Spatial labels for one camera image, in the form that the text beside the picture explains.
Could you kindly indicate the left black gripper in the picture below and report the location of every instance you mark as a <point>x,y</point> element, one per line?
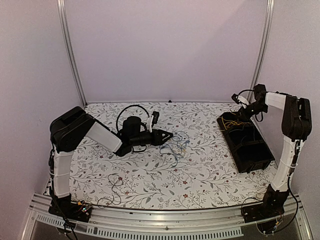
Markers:
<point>159,141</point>

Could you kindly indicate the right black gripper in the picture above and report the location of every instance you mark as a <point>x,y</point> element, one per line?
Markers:
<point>245,116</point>

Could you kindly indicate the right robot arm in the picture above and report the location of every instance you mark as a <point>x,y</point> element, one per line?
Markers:
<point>296,126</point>

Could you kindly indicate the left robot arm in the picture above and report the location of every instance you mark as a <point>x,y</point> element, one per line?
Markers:
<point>73,128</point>

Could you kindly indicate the black plastic bin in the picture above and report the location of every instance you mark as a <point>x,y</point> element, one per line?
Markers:
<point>249,150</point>

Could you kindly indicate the floral table mat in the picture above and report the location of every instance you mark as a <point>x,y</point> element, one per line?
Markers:
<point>194,170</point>

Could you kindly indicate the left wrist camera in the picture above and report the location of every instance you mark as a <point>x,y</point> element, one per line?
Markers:
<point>156,116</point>

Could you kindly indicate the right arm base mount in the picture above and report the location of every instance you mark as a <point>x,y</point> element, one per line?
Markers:
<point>258,212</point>

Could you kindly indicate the right aluminium frame post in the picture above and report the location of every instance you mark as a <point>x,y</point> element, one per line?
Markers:
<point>266,29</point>

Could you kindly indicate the aluminium front rail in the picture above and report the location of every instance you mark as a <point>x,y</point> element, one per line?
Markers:
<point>110,223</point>

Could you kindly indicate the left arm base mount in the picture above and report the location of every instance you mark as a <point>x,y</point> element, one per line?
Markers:
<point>64,207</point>

